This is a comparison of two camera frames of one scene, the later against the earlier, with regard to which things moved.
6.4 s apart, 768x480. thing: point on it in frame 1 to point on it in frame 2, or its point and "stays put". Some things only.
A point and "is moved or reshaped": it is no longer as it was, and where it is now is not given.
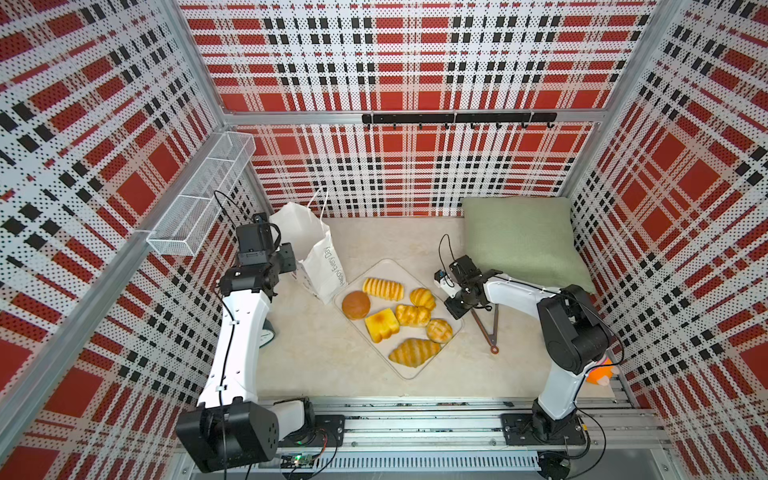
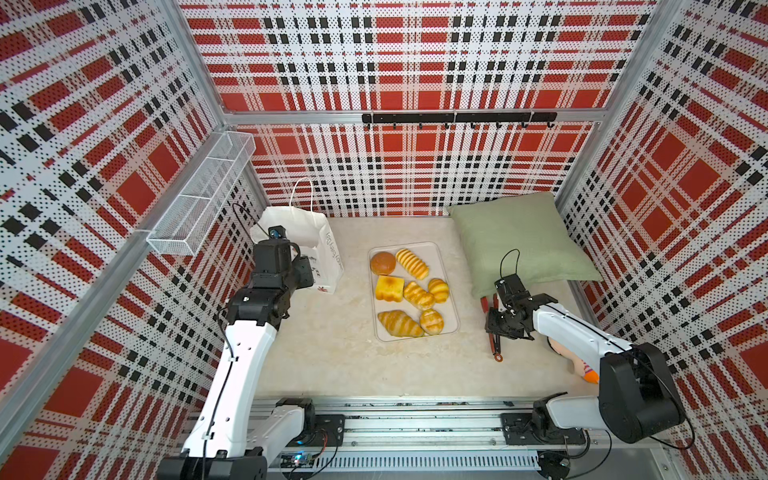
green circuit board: (297, 461) stays put
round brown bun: (356, 305) to (383, 263)
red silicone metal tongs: (492, 339) is moved or reshaped
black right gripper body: (461, 304) to (515, 331)
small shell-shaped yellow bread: (422, 297) is moved or reshaped
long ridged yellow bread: (387, 289) to (409, 261)
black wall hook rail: (473, 118) stays put
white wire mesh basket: (188, 216) stays put
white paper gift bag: (319, 272) stays put
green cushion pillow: (530, 238) stays put
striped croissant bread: (414, 352) to (399, 323)
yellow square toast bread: (382, 324) to (390, 288)
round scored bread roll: (439, 331) to (431, 321)
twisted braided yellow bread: (412, 316) to (418, 296)
